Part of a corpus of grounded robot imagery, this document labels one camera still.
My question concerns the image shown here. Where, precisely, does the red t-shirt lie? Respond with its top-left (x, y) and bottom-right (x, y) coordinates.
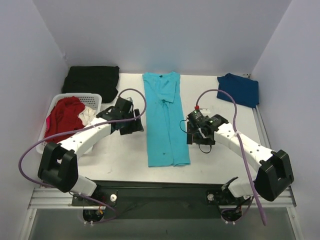
top-left (44, 96), bottom-right (85, 138)

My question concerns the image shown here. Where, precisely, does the turquoise t-shirt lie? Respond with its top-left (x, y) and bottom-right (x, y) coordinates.
top-left (142, 72), bottom-right (191, 167)

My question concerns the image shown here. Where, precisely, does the pink garment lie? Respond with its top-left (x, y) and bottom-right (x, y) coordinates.
top-left (45, 115), bottom-right (51, 131)

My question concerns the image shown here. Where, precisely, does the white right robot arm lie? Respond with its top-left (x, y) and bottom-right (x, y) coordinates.
top-left (187, 109), bottom-right (294, 204)

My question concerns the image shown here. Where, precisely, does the white plastic laundry basket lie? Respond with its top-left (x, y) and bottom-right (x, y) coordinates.
top-left (35, 92), bottom-right (102, 154)

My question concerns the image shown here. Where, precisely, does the folded navy blue t-shirt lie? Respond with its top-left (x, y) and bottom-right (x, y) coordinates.
top-left (217, 73), bottom-right (260, 108)

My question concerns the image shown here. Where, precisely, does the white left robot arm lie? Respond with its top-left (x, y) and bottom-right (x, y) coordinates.
top-left (37, 97), bottom-right (144, 206)

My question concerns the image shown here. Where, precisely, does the aluminium frame rail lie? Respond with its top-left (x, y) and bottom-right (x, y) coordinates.
top-left (28, 188), bottom-right (297, 210)

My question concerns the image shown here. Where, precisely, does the black folded t-shirt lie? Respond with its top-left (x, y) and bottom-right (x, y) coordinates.
top-left (61, 65), bottom-right (120, 104)

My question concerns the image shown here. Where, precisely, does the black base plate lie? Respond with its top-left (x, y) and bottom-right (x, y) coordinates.
top-left (72, 180), bottom-right (250, 221)

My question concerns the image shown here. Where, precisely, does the white t-shirt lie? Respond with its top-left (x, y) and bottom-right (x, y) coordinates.
top-left (78, 106), bottom-right (96, 126)

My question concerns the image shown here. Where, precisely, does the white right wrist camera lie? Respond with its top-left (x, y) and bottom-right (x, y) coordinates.
top-left (199, 108), bottom-right (211, 116)

